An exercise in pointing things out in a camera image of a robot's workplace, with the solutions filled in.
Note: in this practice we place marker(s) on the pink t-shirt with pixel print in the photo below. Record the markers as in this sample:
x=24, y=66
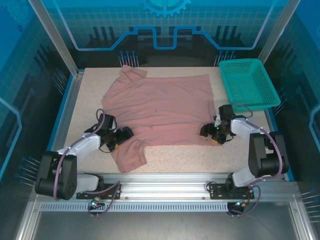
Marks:
x=162, y=105

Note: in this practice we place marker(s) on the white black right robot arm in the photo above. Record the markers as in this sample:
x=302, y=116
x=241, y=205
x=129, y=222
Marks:
x=245, y=127

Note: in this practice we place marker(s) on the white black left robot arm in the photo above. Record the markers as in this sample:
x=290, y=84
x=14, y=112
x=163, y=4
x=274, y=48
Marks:
x=82, y=145

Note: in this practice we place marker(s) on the teal plastic mesh basket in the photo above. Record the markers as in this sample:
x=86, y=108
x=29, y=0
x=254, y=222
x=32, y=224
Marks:
x=250, y=85

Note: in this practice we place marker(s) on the blue table side trim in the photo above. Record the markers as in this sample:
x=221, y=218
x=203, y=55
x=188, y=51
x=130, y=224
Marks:
x=272, y=122
x=65, y=95

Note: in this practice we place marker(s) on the small connector with LED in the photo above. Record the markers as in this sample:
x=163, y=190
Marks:
x=241, y=203
x=94, y=203

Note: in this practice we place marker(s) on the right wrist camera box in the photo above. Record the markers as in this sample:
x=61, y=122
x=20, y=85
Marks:
x=218, y=119

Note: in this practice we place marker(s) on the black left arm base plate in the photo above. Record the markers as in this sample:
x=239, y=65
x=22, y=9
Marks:
x=112, y=187

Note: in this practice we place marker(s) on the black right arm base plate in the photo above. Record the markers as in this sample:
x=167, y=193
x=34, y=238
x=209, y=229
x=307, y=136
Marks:
x=215, y=191

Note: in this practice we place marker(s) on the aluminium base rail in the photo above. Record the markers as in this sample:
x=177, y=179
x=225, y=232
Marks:
x=162, y=185

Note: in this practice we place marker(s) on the aluminium frame post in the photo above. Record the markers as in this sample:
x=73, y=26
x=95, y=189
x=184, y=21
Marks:
x=58, y=42
x=279, y=30

